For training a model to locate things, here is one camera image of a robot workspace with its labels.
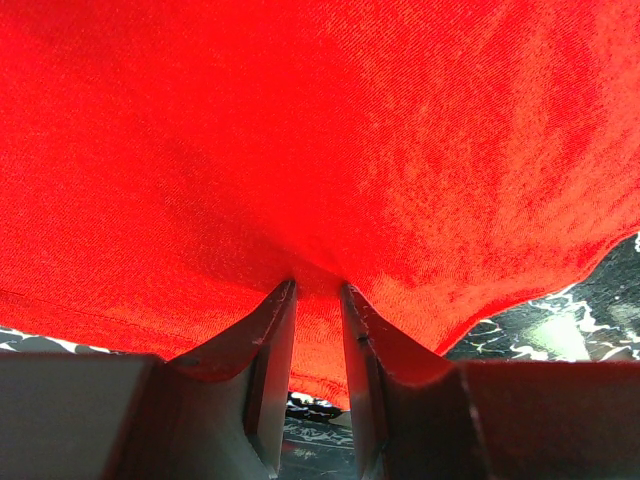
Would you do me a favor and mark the red t shirt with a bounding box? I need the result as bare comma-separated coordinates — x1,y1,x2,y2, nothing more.
1,1,639,406

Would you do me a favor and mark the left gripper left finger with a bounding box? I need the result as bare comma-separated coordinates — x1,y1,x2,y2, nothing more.
1,280,297,479

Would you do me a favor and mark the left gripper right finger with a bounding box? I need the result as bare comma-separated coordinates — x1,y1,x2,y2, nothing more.
341,284,639,479

